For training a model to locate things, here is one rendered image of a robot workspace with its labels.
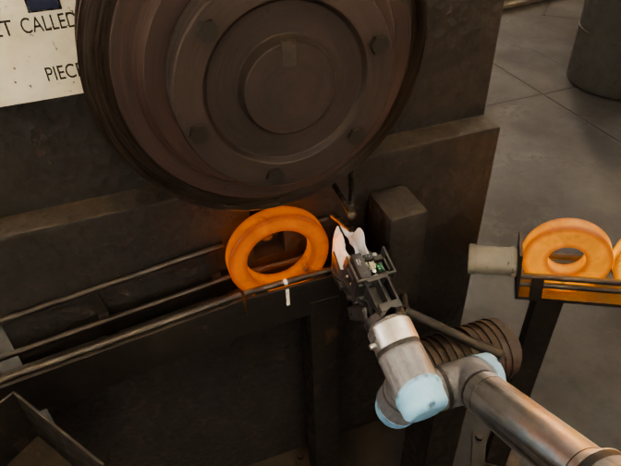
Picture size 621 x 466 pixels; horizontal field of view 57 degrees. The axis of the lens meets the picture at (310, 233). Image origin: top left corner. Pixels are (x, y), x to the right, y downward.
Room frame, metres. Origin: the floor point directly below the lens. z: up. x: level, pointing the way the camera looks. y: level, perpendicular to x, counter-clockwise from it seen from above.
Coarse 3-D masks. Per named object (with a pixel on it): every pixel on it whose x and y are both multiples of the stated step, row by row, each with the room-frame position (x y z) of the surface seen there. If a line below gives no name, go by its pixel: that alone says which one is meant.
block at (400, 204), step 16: (384, 192) 0.87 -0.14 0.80; (400, 192) 0.86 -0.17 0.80; (384, 208) 0.82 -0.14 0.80; (400, 208) 0.82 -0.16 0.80; (416, 208) 0.81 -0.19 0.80; (368, 224) 0.86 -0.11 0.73; (384, 224) 0.80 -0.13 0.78; (400, 224) 0.79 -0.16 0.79; (416, 224) 0.80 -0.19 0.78; (368, 240) 0.86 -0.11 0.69; (384, 240) 0.80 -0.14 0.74; (400, 240) 0.79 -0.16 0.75; (416, 240) 0.80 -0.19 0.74; (400, 256) 0.79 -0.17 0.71; (416, 256) 0.80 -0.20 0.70; (400, 272) 0.79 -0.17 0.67; (416, 272) 0.80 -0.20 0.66; (400, 288) 0.79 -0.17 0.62; (416, 288) 0.80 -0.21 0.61
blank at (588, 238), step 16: (544, 224) 0.80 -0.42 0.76; (560, 224) 0.78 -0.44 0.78; (576, 224) 0.78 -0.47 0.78; (592, 224) 0.78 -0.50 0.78; (528, 240) 0.79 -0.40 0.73; (544, 240) 0.78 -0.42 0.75; (560, 240) 0.77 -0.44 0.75; (576, 240) 0.76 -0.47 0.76; (592, 240) 0.75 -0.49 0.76; (608, 240) 0.76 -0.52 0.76; (528, 256) 0.78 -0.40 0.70; (544, 256) 0.77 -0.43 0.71; (592, 256) 0.75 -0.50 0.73; (608, 256) 0.75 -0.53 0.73; (528, 272) 0.78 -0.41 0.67; (544, 272) 0.77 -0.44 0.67; (560, 272) 0.77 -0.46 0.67; (576, 272) 0.76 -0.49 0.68; (592, 272) 0.75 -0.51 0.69; (608, 272) 0.74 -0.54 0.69
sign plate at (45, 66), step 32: (0, 0) 0.75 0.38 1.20; (64, 0) 0.78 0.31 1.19; (0, 32) 0.75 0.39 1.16; (32, 32) 0.76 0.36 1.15; (64, 32) 0.77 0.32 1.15; (0, 64) 0.74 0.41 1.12; (32, 64) 0.76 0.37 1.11; (64, 64) 0.77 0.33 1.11; (0, 96) 0.74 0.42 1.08; (32, 96) 0.75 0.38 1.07
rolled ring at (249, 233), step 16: (272, 208) 0.77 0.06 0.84; (288, 208) 0.78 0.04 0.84; (240, 224) 0.76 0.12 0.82; (256, 224) 0.74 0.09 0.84; (272, 224) 0.74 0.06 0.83; (288, 224) 0.75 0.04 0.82; (304, 224) 0.76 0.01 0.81; (320, 224) 0.78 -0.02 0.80; (240, 240) 0.73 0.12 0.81; (256, 240) 0.74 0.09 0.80; (320, 240) 0.77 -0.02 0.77; (240, 256) 0.73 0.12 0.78; (304, 256) 0.79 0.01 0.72; (320, 256) 0.77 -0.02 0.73; (240, 272) 0.73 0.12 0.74; (256, 272) 0.76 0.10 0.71; (288, 272) 0.77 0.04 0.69; (304, 272) 0.76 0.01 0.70; (240, 288) 0.72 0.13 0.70
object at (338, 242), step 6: (336, 228) 0.81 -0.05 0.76; (336, 234) 0.80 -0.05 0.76; (342, 234) 0.76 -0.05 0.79; (336, 240) 0.78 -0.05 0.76; (342, 240) 0.75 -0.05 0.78; (336, 246) 0.77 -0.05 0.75; (342, 246) 0.75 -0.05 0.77; (336, 252) 0.76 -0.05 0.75; (342, 252) 0.75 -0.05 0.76; (342, 258) 0.75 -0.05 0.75; (348, 258) 0.75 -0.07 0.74; (342, 264) 0.74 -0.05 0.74
